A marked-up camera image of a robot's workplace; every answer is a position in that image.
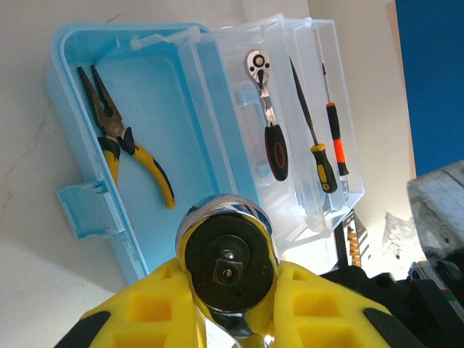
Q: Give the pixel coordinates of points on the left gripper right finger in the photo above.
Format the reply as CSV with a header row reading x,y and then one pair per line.
x,y
319,315

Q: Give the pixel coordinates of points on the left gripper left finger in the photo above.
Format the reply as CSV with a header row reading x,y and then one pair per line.
x,y
145,315

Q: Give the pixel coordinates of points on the blue clear plastic tool box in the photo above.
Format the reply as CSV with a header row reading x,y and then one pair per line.
x,y
163,108

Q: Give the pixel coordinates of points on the black bit holder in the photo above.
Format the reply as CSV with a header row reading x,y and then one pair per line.
x,y
353,239

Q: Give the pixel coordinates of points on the orange black precision screwdriver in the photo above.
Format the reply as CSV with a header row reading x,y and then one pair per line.
x,y
339,145

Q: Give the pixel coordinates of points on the stubby chrome ratchet wrench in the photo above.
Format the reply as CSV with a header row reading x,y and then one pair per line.
x,y
228,264

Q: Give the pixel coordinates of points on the yellow black long nose pliers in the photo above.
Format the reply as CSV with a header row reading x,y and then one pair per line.
x,y
110,123

